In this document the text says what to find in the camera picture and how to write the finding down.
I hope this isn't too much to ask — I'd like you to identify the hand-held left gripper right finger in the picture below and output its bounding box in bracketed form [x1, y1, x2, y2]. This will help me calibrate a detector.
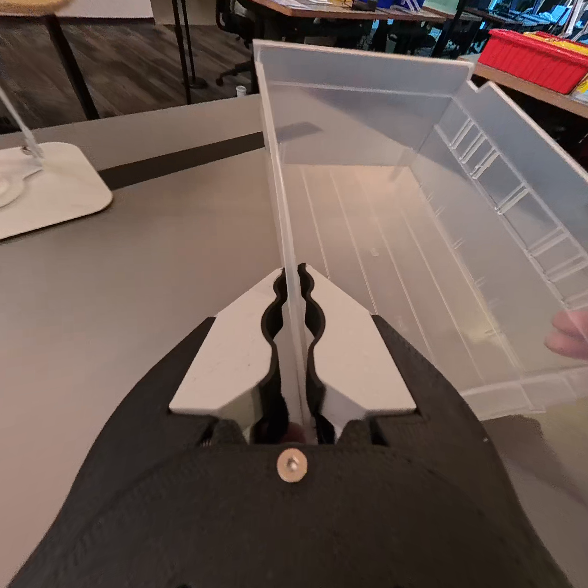
[298, 263, 417, 435]

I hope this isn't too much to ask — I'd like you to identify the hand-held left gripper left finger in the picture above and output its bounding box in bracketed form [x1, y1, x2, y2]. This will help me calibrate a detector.
[168, 268, 285, 420]

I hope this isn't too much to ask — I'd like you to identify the clear plastic bin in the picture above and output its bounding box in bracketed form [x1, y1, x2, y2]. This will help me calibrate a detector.
[253, 39, 588, 444]

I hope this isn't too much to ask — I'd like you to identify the person's right hand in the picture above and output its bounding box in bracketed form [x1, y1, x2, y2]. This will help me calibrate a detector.
[544, 310, 588, 362]

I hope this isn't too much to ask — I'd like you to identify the wooden edged desk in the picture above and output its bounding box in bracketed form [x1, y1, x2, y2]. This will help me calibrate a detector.
[459, 53, 588, 121]

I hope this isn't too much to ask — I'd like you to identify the black floor stand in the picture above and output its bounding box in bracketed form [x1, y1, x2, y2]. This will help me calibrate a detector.
[172, 0, 207, 105]

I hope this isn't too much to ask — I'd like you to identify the black office chair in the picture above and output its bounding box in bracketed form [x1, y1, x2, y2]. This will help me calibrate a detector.
[216, 0, 259, 88]

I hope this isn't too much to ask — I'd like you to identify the black easel leg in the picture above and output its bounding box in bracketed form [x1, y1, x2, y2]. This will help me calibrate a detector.
[46, 14, 99, 121]

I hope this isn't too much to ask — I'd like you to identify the red plastic bin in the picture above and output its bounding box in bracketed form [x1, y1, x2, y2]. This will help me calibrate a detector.
[479, 28, 588, 95]

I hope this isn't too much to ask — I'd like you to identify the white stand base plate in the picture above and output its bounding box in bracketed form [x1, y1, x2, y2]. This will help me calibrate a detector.
[0, 142, 113, 240]

